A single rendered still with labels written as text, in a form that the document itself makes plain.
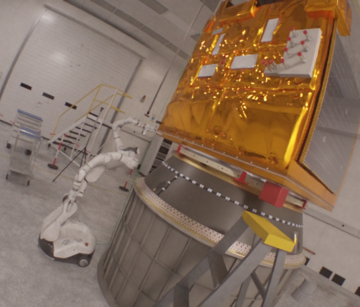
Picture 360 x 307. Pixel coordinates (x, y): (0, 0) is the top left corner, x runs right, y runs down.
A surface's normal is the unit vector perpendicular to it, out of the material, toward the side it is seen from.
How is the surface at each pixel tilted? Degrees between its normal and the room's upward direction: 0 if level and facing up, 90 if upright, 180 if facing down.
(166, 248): 90
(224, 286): 87
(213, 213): 62
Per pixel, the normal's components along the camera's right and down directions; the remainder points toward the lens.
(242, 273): 0.00, -0.05
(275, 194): -0.76, -0.33
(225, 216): -0.04, -0.51
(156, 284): -0.43, -0.18
